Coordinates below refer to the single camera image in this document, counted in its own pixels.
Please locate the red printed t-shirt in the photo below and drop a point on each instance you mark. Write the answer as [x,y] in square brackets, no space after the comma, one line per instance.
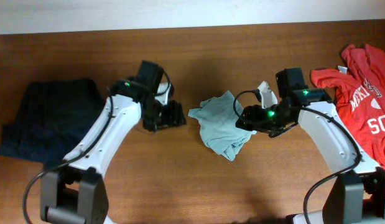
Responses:
[360,96]

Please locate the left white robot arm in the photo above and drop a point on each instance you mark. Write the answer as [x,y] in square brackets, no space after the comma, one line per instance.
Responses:
[74,191]

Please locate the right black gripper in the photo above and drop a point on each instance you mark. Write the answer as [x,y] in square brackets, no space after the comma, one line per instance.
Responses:
[254,120]

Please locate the light teal t-shirt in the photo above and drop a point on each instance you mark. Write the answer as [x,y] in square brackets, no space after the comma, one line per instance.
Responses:
[218,130]

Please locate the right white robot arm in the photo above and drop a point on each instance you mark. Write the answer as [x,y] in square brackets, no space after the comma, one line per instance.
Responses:
[354,192]

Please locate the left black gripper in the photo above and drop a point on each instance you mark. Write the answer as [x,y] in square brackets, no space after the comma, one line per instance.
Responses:
[174,116]

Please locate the dark navy garment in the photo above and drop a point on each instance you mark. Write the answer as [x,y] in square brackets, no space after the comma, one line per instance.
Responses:
[52,119]

